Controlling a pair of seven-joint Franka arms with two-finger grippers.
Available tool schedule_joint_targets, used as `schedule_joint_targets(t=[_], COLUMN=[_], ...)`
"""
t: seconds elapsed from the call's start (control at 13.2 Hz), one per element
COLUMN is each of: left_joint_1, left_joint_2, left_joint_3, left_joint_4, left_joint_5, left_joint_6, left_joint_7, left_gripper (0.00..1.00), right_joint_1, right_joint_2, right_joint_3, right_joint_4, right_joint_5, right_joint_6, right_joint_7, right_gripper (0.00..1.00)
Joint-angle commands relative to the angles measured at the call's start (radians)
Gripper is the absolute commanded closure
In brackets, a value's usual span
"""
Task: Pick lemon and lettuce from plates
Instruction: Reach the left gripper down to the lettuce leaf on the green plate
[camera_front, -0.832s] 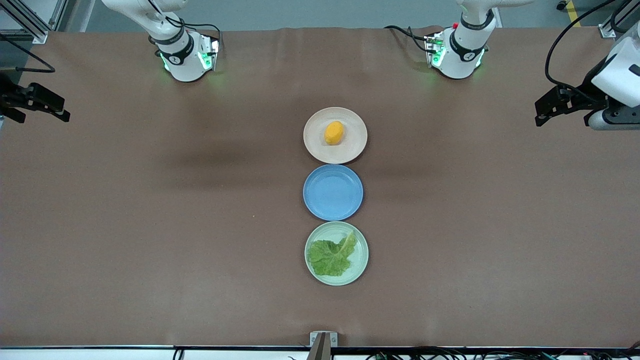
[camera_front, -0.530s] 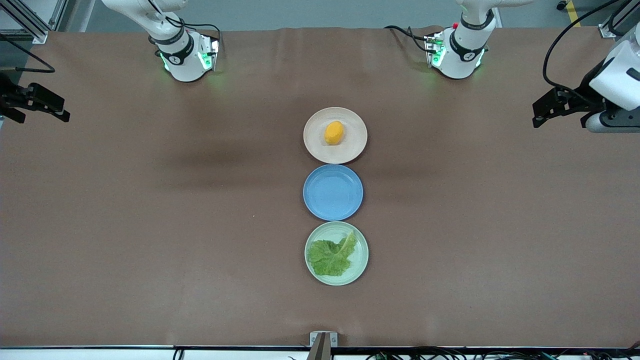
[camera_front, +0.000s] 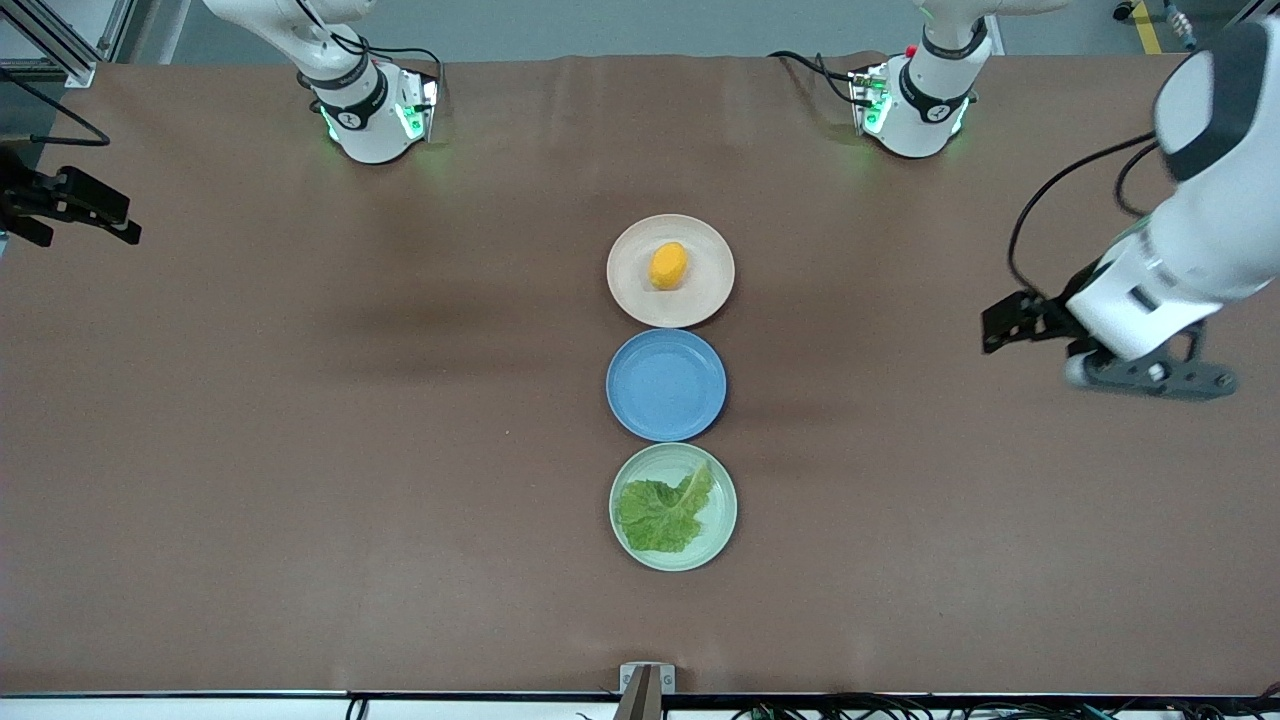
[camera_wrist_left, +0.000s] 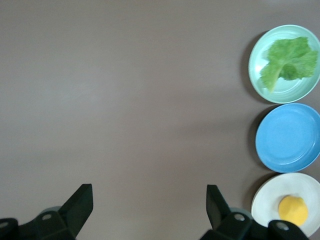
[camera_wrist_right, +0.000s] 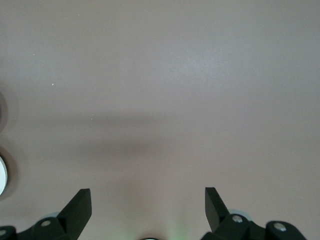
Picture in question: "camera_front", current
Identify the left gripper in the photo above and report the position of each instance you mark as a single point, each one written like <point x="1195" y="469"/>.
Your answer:
<point x="1050" y="312"/>

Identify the yellow lemon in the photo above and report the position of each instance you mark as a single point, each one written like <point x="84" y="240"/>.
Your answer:
<point x="667" y="265"/>

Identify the green lettuce leaf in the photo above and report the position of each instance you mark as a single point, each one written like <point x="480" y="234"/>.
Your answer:
<point x="660" y="520"/>

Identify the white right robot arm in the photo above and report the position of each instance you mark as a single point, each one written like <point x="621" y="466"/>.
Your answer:
<point x="370" y="130"/>

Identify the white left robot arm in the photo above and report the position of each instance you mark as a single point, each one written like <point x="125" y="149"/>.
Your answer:
<point x="925" y="110"/>

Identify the beige round plate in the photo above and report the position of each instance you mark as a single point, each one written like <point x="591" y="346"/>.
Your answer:
<point x="700" y="300"/>

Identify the pale green round plate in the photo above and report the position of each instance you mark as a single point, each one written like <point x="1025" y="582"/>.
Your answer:
<point x="722" y="520"/>

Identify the blue round plate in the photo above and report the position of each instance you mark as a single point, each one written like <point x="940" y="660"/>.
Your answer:
<point x="665" y="385"/>

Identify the brown table cover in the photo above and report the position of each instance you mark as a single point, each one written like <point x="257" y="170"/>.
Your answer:
<point x="300" y="550"/>

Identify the silver arm base bracket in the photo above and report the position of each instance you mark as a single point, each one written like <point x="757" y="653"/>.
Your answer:
<point x="425" y="105"/>
<point x="868" y="100"/>

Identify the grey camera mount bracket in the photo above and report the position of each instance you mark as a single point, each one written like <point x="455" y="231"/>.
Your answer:
<point x="647" y="690"/>

